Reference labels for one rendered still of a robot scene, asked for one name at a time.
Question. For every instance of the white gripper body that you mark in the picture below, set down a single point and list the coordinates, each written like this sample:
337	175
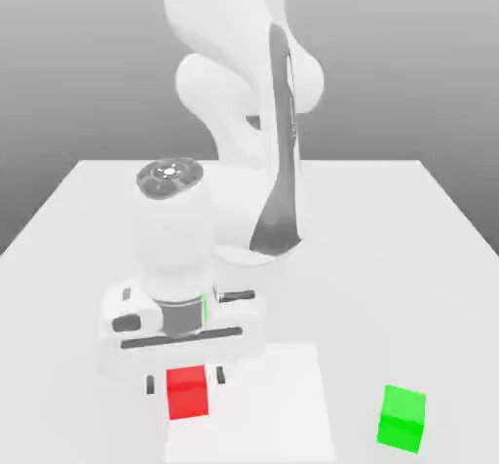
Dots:
183	353

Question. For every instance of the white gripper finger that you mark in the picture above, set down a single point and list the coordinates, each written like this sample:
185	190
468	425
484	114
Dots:
150	384
220	375

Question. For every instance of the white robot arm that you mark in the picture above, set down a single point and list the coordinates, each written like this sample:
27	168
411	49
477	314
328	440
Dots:
234	82

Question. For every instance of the small red cube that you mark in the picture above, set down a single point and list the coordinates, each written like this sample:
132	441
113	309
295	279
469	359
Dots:
187	394

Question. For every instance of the small green cube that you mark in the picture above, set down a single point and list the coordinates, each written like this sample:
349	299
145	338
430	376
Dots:
401	419

